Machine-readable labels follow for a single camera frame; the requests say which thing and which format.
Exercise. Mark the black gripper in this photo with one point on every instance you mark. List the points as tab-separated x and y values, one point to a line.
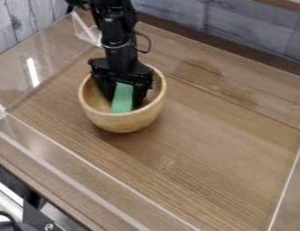
120	67

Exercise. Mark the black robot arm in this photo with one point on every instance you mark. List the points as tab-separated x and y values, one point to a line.
115	19

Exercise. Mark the black metal table bracket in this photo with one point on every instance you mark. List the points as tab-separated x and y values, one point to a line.
35	220

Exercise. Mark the round wooden bowl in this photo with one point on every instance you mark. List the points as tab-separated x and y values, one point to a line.
128	122

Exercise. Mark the green rectangular block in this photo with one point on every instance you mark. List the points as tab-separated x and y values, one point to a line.
122	101

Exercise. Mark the clear acrylic corner bracket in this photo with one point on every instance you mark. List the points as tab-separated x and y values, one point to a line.
86	33

